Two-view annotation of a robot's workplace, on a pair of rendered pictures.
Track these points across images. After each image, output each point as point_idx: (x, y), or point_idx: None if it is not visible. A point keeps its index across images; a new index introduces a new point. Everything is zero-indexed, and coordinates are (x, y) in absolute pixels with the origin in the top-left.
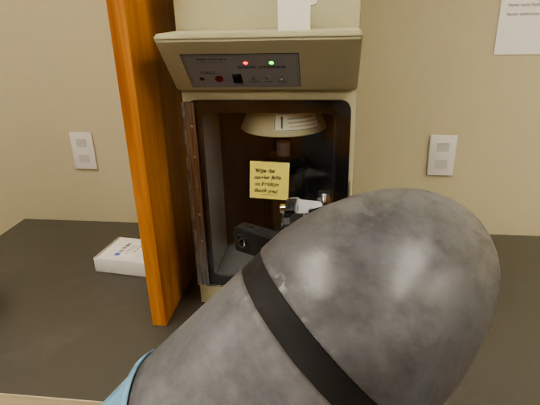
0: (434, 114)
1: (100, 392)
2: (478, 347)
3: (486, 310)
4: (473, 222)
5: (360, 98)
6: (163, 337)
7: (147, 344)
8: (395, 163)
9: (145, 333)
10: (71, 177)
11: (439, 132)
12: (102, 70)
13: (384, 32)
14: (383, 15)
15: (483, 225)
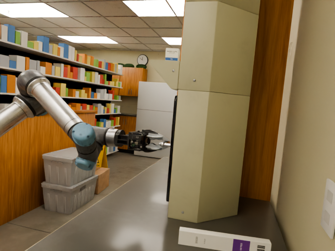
0: (333, 155)
1: (139, 176)
2: (17, 81)
3: (18, 78)
4: (26, 72)
5: (312, 130)
6: (162, 184)
7: (159, 182)
8: (314, 200)
9: (166, 182)
10: None
11: (334, 179)
12: None
13: (325, 72)
14: (326, 58)
15: (28, 74)
